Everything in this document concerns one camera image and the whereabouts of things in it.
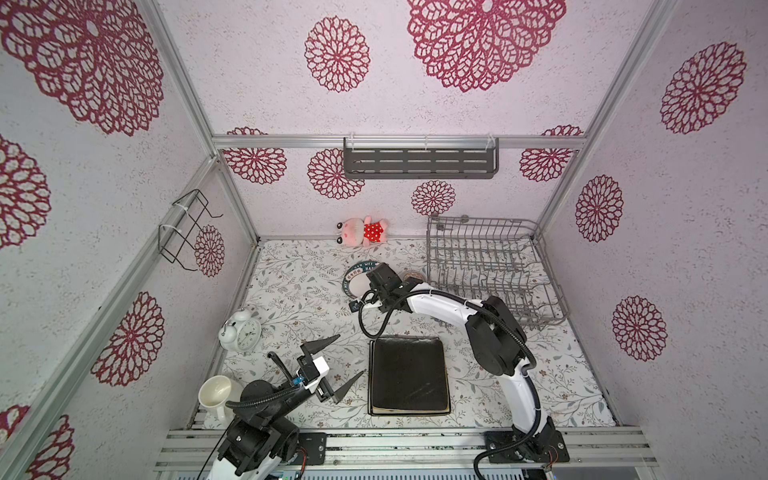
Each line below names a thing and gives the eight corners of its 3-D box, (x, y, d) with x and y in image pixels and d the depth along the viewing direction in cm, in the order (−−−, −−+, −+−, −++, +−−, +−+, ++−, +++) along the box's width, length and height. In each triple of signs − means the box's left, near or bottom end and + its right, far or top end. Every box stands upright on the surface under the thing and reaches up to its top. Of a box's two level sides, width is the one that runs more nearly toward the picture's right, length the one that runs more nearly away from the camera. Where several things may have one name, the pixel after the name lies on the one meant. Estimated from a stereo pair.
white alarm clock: (232, 354, 92) (214, 335, 82) (254, 326, 98) (240, 306, 88) (245, 360, 91) (228, 342, 81) (267, 332, 97) (254, 312, 87)
